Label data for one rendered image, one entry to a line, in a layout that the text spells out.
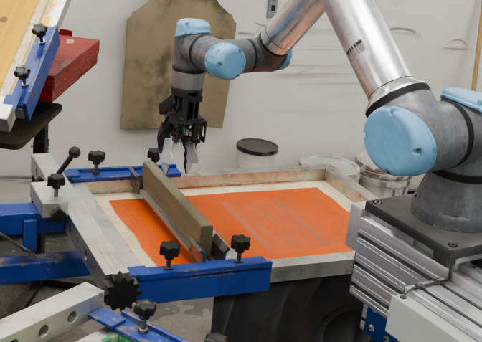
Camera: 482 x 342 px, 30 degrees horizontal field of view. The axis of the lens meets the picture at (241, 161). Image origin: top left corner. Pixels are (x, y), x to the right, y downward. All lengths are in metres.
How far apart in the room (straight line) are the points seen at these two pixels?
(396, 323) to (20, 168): 2.87
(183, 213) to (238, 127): 2.44
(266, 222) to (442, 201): 0.77
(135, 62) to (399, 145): 2.76
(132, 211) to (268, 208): 0.36
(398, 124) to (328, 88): 3.20
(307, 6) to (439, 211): 0.52
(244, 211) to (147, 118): 1.92
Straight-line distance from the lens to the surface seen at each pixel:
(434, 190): 1.60
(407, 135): 1.44
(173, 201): 2.11
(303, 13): 1.86
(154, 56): 4.12
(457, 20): 4.98
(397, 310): 1.54
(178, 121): 1.99
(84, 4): 4.05
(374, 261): 1.74
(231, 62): 1.88
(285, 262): 2.00
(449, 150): 1.50
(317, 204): 2.44
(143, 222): 2.21
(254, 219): 2.29
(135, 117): 4.18
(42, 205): 1.98
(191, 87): 1.99
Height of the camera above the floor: 1.85
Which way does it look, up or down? 20 degrees down
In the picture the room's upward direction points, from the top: 7 degrees clockwise
